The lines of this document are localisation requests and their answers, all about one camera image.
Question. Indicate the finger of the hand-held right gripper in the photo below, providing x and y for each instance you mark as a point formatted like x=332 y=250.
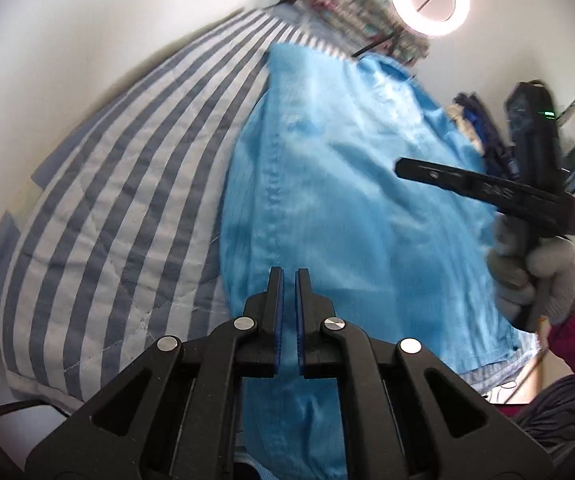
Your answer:
x=432 y=172

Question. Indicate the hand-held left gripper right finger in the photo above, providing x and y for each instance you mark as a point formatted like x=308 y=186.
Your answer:
x=299 y=310

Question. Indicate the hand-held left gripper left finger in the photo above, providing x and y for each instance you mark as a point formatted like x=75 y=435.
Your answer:
x=280 y=310

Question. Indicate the light blue work garment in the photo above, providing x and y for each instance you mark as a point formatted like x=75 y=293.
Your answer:
x=342 y=185

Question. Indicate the person's right hand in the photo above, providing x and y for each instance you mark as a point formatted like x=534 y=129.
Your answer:
x=557 y=275

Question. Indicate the navy padded jacket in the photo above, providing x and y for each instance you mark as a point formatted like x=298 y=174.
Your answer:
x=482 y=125

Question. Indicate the black tripod stand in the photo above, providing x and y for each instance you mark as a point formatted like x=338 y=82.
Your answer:
x=372 y=46

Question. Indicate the blue white striped quilt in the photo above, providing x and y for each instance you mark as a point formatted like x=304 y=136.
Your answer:
x=117 y=185

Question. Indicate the person's grey striped pants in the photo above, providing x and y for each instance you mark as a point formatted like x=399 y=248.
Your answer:
x=562 y=410

